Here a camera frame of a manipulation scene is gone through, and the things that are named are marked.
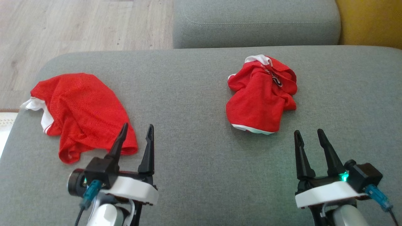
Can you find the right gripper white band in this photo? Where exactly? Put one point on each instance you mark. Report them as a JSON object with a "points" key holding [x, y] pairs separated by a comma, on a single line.
{"points": [[326, 193]]}

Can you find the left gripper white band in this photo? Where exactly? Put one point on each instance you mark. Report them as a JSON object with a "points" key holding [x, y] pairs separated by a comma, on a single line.
{"points": [[135, 190]]}

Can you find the red jersey with white sleeves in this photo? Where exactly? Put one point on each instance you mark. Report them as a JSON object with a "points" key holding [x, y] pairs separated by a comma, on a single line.
{"points": [[81, 106]]}

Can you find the red mesh garment white trim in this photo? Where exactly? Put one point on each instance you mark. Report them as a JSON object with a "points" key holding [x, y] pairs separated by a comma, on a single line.
{"points": [[257, 100]]}

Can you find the large grey sofa seat cushion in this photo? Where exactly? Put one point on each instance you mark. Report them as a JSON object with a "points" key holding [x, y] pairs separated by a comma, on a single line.
{"points": [[188, 94]]}

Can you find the yellow sofa back cushion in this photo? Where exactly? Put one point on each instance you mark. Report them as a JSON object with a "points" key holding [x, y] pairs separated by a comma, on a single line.
{"points": [[370, 22]]}

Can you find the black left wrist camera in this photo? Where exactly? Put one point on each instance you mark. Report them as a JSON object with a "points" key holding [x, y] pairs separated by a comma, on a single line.
{"points": [[99, 172]]}

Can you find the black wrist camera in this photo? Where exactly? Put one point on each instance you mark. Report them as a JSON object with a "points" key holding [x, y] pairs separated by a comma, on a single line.
{"points": [[99, 172], [364, 177]]}

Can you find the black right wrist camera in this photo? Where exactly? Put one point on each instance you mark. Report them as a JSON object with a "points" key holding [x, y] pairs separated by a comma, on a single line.
{"points": [[364, 177]]}

